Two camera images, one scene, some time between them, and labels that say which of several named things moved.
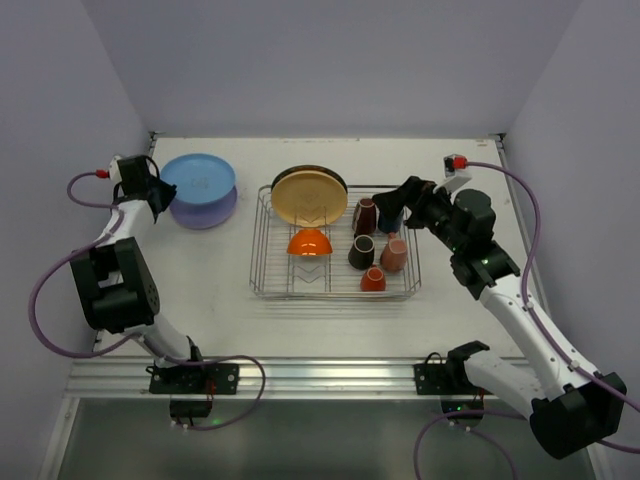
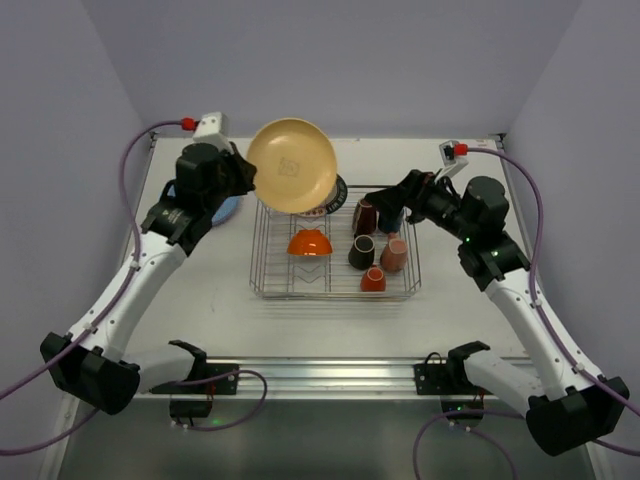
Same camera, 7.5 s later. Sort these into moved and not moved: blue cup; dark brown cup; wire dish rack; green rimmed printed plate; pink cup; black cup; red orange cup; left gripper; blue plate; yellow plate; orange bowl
Moved: left gripper; green rimmed printed plate; yellow plate; blue plate
Not moved: dark brown cup; black cup; red orange cup; wire dish rack; pink cup; orange bowl; blue cup
